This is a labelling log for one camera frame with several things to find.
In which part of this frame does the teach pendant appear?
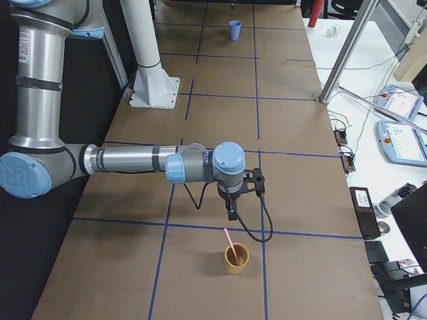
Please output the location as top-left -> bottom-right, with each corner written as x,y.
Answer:
375,121 -> 426,167
374,85 -> 424,122

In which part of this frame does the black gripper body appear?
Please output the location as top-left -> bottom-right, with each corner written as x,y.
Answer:
217,185 -> 242,209

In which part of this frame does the aluminium frame post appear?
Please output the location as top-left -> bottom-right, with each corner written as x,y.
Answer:
319,0 -> 379,104

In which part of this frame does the thin metal rod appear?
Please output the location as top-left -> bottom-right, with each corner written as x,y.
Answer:
338,86 -> 427,135

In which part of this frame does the teach pendant near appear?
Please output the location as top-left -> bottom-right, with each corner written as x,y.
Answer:
375,121 -> 426,167

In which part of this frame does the red cylinder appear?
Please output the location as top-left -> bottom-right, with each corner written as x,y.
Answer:
308,0 -> 324,28

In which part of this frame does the white plastic bottle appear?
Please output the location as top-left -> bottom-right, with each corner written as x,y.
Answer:
325,25 -> 340,37

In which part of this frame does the black monitor corner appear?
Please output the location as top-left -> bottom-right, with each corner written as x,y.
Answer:
391,185 -> 427,271

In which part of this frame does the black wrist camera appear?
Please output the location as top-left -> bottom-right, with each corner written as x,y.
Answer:
241,168 -> 266,199

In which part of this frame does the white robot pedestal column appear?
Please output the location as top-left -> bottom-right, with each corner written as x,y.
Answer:
120,0 -> 180,109

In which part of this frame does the clear water bottle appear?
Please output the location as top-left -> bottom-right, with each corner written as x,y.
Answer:
374,183 -> 417,219

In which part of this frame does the black connector box left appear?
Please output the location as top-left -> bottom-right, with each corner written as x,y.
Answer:
334,129 -> 348,147

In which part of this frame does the black box with label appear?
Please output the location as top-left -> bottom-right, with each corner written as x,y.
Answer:
349,187 -> 381,240

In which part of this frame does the black connector box right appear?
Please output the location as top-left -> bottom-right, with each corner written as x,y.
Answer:
340,152 -> 356,174

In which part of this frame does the teach pendant far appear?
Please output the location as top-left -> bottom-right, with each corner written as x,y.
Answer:
374,85 -> 424,122

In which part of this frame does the pink chopstick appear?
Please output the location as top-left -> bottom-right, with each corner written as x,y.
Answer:
224,227 -> 238,262

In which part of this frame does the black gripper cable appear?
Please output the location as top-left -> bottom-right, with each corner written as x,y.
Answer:
182,181 -> 274,243

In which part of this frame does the tan wooden cup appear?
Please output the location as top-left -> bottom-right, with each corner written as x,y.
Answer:
224,242 -> 250,274

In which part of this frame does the blue ribbed plastic cup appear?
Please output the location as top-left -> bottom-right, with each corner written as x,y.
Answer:
229,20 -> 242,41

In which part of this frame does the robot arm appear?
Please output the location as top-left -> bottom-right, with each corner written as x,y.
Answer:
1,1 -> 249,205

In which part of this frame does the black connector box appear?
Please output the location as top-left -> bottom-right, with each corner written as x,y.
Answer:
340,152 -> 356,174
334,129 -> 348,147

